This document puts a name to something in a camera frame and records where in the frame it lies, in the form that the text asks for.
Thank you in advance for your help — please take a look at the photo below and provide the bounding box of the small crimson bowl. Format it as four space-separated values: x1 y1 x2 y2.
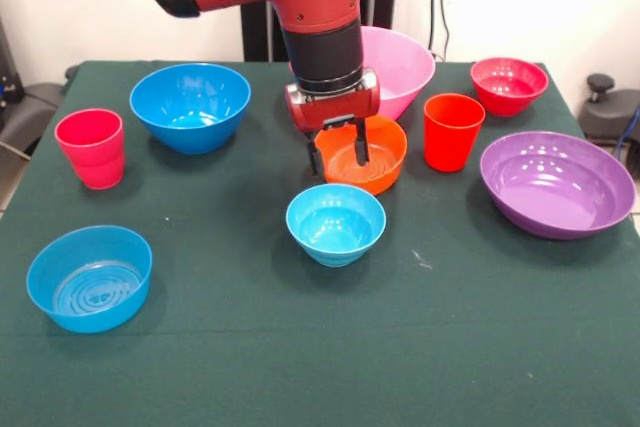
469 57 550 118

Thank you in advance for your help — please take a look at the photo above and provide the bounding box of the ribbed cyan bowl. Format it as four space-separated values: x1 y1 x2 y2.
285 183 387 269

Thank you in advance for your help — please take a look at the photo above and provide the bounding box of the red cup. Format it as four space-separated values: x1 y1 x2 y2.
423 93 487 174

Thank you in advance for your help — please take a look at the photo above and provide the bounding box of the deep blue bowl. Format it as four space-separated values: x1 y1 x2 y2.
128 62 252 156

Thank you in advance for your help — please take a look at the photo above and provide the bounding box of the wide purple bowl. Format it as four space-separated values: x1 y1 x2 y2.
479 130 637 241

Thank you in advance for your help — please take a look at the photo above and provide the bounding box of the orange bowl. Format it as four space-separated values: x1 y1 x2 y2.
313 114 409 197

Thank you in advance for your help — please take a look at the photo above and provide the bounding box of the grey black equipment base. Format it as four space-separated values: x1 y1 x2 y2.
0 81 66 158
579 73 640 148

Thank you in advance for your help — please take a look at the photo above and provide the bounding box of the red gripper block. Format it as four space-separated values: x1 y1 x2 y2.
284 68 381 177

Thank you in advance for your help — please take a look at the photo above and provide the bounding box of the ribbed pink-red cup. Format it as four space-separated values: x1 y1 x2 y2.
53 107 126 191

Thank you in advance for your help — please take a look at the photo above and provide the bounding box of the large pink bowl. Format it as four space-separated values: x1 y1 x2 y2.
288 25 437 121

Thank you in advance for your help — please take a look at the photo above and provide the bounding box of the dark green table cloth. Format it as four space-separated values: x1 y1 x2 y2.
0 60 640 427

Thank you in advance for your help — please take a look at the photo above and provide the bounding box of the flat-bottomed blue bowl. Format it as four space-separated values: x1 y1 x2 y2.
25 225 154 336

